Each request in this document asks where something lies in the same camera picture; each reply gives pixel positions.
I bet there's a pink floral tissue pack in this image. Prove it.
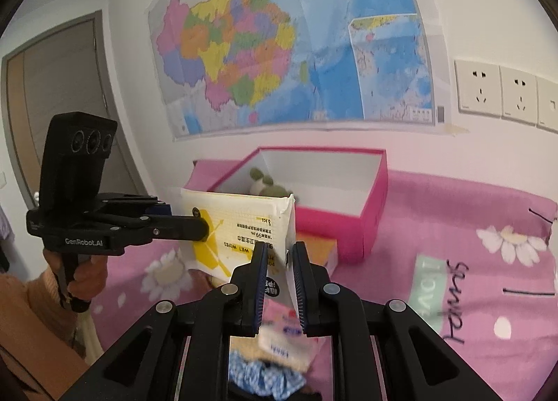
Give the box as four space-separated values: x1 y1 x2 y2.
257 298 325 373

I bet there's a person's left hand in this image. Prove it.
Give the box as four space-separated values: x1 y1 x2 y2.
43 248 110 302

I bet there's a blue gingham scrunchie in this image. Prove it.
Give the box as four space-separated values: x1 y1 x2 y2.
229 351 306 399

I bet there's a white yellow wet wipes pack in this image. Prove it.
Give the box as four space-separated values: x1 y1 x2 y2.
180 187 301 327

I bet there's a brown wooden door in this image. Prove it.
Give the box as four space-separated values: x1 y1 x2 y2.
0 10 149 262

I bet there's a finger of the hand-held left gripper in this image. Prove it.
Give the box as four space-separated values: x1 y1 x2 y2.
98 192 173 217
93 213 211 242

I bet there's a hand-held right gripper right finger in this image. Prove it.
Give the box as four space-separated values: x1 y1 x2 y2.
291 241 502 401

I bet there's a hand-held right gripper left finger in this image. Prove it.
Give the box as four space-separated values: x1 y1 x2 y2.
70 242 269 401

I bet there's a colourful wall map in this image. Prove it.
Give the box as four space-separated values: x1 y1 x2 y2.
147 0 447 142

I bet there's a pink cardboard box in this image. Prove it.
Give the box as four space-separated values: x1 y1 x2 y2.
207 147 389 266

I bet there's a white wall outlet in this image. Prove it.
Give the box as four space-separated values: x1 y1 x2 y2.
536 77 558 134
500 66 539 126
454 59 502 118

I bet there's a pink flower printed bed sheet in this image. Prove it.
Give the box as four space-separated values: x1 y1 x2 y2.
91 160 558 401

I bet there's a green white plush toy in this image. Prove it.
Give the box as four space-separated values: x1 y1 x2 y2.
248 167 295 197

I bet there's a pastel orange tissue pack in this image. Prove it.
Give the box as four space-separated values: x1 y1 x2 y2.
295 233 338 277

